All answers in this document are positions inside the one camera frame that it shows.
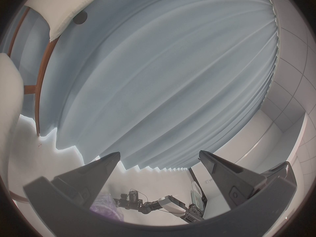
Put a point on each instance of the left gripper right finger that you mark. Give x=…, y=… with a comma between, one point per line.
x=232, y=181

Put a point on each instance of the crumpled black plastic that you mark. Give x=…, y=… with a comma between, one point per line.
x=195, y=207

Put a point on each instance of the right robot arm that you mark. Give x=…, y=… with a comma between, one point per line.
x=170, y=202

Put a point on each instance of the pale blue curtain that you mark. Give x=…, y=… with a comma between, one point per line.
x=160, y=70

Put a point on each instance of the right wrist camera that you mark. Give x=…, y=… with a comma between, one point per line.
x=124, y=196

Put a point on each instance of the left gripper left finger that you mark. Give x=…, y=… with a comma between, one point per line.
x=84, y=179

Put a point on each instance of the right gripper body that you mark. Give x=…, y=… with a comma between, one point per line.
x=122, y=203

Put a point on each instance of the white cushioned wooden chair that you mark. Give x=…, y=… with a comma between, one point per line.
x=12, y=107

